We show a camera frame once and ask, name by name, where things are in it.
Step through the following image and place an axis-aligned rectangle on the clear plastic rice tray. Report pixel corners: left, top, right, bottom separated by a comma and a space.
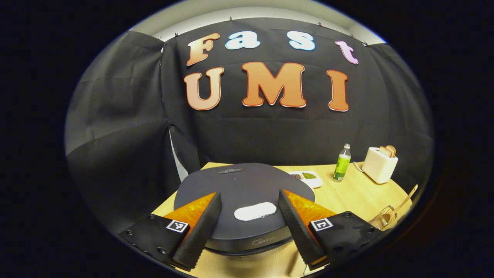
289, 250, 314, 278

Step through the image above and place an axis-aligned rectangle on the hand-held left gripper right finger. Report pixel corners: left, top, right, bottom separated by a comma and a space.
278, 189, 383, 271

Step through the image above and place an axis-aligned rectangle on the green drink bottle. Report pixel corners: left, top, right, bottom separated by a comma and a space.
332, 143, 352, 182

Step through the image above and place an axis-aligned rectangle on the clear chopstick holder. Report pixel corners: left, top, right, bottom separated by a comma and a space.
368, 205, 398, 231

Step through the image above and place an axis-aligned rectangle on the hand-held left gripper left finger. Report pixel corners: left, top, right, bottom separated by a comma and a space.
120, 192, 223, 271

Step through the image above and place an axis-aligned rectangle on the dark grey rice cooker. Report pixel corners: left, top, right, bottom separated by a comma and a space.
173, 163, 316, 258

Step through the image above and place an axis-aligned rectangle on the white toaster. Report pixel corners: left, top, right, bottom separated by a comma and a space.
361, 147, 399, 185

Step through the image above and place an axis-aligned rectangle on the wooden spoon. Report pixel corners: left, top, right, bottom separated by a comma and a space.
380, 184, 419, 229

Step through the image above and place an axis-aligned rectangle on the white divided bean dish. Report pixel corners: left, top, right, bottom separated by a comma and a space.
287, 170, 324, 189

